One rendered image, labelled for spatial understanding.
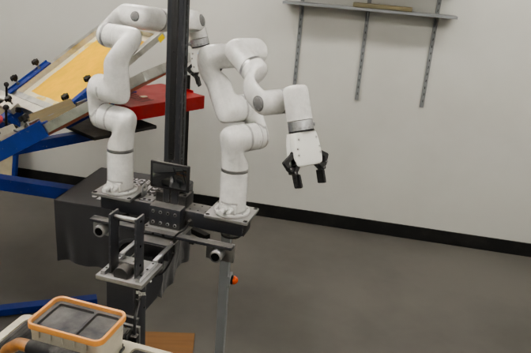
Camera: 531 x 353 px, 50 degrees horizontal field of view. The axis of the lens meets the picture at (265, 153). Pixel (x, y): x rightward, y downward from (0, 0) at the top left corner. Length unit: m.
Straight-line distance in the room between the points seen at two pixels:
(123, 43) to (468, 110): 3.00
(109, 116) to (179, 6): 0.47
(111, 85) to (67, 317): 0.77
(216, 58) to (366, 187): 2.82
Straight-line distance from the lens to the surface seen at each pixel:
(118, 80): 2.00
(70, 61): 3.72
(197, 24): 2.23
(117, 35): 2.01
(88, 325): 1.66
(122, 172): 2.10
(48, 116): 2.66
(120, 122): 2.03
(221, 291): 2.56
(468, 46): 4.33
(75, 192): 2.65
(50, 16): 4.98
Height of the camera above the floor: 1.96
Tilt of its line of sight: 18 degrees down
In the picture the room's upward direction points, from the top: 5 degrees clockwise
